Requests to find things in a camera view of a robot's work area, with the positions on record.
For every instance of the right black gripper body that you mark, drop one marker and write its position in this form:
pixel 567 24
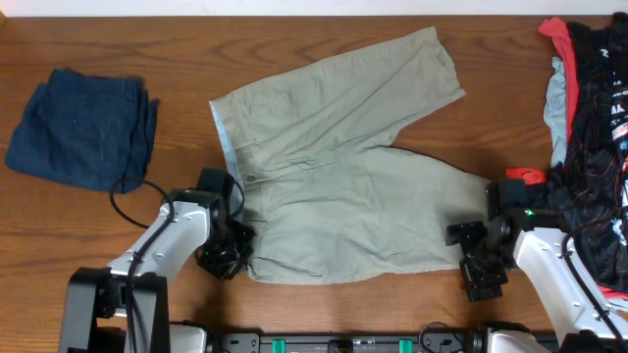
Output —
pixel 480 266

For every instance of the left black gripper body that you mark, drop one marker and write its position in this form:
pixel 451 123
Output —
pixel 227 252

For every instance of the khaki shorts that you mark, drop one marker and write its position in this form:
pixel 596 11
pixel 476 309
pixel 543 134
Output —
pixel 330 198

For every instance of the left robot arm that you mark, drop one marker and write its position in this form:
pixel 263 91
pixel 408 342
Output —
pixel 123 307

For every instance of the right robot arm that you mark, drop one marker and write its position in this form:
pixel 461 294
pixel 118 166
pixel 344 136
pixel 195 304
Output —
pixel 534 242

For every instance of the black patterned shirt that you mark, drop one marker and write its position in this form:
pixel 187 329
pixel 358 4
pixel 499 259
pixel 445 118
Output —
pixel 601 147

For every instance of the light blue garment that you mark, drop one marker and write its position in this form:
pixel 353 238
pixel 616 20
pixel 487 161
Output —
pixel 555 112

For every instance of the folded navy blue shorts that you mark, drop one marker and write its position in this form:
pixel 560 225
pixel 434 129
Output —
pixel 90 132

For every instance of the red garment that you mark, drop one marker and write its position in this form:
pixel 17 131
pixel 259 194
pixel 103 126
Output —
pixel 564 54

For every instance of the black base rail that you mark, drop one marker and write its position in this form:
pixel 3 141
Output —
pixel 434 337

